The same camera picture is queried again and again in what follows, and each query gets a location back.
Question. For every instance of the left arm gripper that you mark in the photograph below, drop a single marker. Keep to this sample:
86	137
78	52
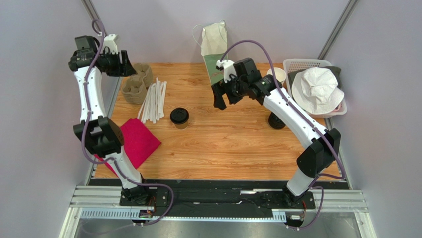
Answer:
125	69

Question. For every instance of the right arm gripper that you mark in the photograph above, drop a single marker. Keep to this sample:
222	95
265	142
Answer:
226	88

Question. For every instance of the stack of pulp cup carriers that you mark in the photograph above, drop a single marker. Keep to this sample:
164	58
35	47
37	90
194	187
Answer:
135	88

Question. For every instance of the green white paper bag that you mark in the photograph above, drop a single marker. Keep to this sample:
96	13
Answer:
213	42

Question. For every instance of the black cup lid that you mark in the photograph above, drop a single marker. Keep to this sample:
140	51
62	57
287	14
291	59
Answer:
179	116

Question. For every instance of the brown paper coffee cup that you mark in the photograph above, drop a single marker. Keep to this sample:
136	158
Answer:
181	125

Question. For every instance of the stack of paper cups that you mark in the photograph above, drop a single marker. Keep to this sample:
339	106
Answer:
280	75

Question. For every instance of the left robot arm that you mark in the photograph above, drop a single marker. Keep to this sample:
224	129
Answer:
102	140

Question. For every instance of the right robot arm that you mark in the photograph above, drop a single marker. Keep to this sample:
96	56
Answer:
321	146

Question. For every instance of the white paper straws bundle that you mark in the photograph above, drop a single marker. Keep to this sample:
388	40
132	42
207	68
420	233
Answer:
152	109

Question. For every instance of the red folded cloth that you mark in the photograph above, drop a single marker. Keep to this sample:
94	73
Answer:
140	143

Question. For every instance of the white plastic basket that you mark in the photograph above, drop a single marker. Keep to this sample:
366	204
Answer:
296	64

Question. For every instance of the white bucket hat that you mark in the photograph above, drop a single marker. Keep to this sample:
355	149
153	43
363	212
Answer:
316	90

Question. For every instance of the dark green cloth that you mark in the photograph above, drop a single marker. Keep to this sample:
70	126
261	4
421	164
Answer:
334	70

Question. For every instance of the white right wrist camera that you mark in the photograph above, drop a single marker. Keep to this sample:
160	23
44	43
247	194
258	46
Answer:
227	66

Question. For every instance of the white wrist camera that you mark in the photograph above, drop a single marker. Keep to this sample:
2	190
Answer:
109	46
227	66

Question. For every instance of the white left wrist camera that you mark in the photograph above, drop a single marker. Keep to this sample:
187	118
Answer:
109	46

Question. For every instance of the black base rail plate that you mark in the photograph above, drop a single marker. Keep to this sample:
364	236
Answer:
213	199

